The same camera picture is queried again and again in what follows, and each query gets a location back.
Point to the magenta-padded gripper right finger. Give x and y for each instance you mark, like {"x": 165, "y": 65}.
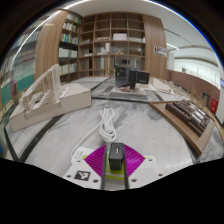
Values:
{"x": 133, "y": 160}

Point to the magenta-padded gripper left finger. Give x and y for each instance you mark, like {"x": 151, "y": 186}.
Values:
{"x": 96, "y": 160}

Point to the lime green white power strip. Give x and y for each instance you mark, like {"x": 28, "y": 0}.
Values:
{"x": 81, "y": 153}

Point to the dark brown architectural model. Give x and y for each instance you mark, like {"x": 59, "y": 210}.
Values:
{"x": 186, "y": 115}

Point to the small white architectural model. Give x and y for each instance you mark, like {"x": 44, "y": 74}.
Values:
{"x": 161, "y": 86}

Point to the pale stick model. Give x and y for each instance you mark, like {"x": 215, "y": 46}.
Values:
{"x": 195, "y": 95}

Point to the black bin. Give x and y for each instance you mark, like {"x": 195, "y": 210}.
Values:
{"x": 205, "y": 99}

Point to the red bin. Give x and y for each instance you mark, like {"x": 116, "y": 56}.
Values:
{"x": 214, "y": 105}

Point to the dark bookshelf with books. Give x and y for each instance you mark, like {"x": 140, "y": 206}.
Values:
{"x": 68, "y": 50}

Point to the long library bookshelf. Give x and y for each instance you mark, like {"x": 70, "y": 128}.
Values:
{"x": 18, "y": 73}

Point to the wooden cubby shelf unit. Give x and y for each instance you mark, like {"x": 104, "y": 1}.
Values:
{"x": 113, "y": 43}

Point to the short ceiling light bar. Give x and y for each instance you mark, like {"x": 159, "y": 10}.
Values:
{"x": 172, "y": 46}

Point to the curved ceiling light strip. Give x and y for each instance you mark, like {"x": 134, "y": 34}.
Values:
{"x": 186, "y": 18}

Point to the wall sign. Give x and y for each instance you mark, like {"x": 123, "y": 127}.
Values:
{"x": 160, "y": 50}

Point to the wall screen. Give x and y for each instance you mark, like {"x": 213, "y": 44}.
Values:
{"x": 222, "y": 82}

